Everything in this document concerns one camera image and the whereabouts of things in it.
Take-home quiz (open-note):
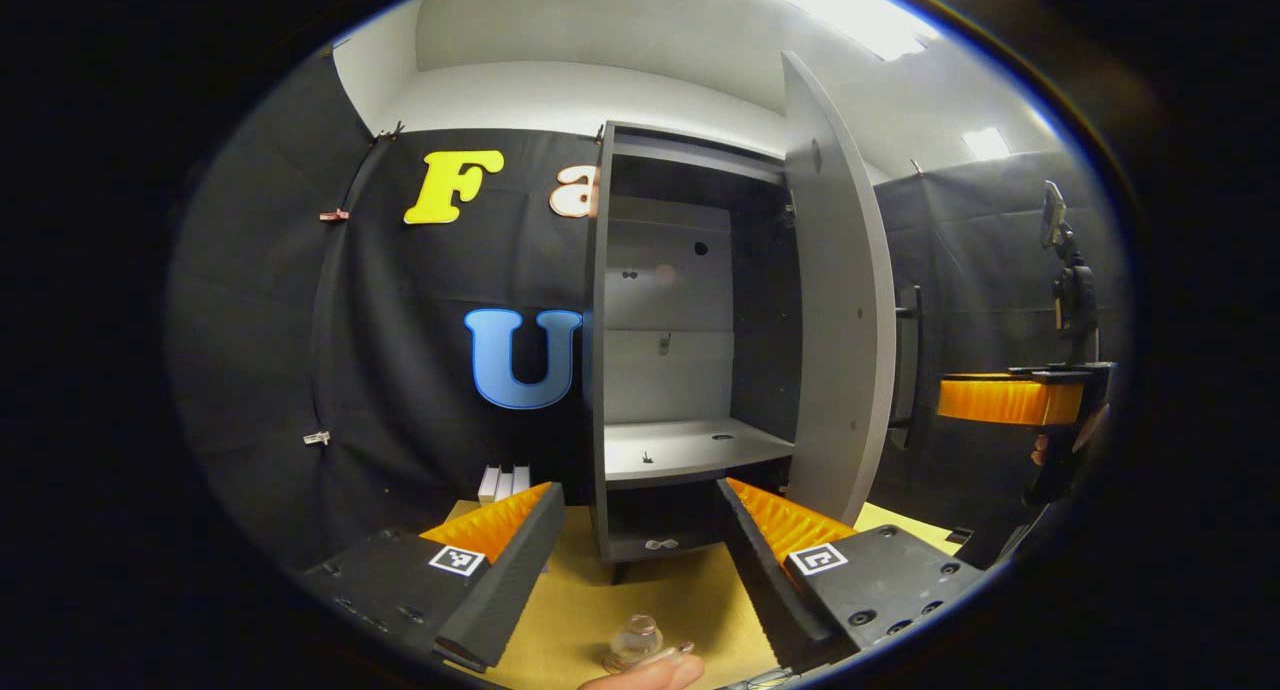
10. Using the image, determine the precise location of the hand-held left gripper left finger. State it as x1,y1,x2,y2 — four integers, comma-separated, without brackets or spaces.
300,481,567,673

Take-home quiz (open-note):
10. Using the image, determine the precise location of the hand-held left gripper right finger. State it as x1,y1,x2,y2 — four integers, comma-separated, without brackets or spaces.
715,476,986,676

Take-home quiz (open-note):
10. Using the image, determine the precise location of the black door handle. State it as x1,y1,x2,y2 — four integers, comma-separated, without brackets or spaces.
888,284,925,453

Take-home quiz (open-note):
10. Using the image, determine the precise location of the clear plastic bottle red label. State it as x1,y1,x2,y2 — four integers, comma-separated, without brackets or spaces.
601,614,693,676

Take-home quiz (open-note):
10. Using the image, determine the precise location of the dark grey cabinet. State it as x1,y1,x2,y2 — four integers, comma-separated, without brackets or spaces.
583,120,806,583

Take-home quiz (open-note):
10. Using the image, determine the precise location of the light grey cabinet shelf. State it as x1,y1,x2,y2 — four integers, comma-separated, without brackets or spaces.
602,416,797,491

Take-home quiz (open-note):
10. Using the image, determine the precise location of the pale yellow mat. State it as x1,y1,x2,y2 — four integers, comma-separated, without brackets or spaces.
853,501,963,558

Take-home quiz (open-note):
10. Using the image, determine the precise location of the small ceiling light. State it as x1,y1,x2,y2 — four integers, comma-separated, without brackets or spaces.
961,127,1012,162

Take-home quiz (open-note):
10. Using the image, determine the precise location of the black backdrop cloth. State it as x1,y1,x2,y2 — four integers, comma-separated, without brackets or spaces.
165,50,1131,581

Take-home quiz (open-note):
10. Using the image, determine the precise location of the long ceiling light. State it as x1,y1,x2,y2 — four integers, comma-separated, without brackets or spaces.
715,0,943,63

